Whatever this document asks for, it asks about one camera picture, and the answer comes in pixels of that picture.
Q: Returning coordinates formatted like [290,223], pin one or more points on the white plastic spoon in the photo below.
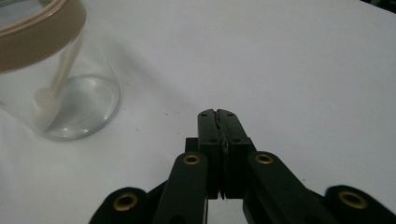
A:
[54,90]

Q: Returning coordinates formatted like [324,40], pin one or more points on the clear glass jar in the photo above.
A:
[77,102]

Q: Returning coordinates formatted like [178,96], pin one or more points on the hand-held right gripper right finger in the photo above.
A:
[236,146]

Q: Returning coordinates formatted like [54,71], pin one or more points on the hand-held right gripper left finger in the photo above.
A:
[210,146]

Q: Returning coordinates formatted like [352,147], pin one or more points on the tan jar lid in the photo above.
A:
[40,34]

